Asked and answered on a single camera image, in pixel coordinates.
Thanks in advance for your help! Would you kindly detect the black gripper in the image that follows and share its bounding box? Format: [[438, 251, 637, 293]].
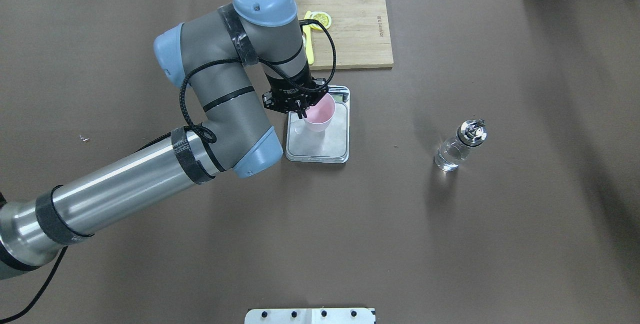
[[262, 77, 329, 119]]

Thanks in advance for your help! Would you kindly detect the pink plastic cup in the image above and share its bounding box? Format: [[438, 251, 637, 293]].
[[304, 93, 336, 132]]

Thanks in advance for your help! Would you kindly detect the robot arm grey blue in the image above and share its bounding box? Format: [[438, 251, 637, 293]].
[[1, 0, 329, 279]]

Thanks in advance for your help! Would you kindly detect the lemon slice front near knife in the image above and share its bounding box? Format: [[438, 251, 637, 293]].
[[308, 11, 333, 31]]

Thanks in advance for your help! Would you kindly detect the yellow plastic knife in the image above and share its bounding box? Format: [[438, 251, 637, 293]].
[[302, 24, 314, 65]]

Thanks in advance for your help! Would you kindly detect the glass sauce bottle metal spout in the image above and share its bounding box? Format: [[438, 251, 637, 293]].
[[434, 118, 488, 172]]

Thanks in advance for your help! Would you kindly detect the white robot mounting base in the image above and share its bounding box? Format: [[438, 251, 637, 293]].
[[244, 308, 377, 324]]

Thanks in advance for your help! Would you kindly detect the silver digital kitchen scale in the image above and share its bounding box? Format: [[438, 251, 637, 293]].
[[285, 85, 351, 163]]

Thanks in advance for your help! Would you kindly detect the bamboo cutting board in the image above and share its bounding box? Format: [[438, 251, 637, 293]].
[[295, 0, 394, 69]]

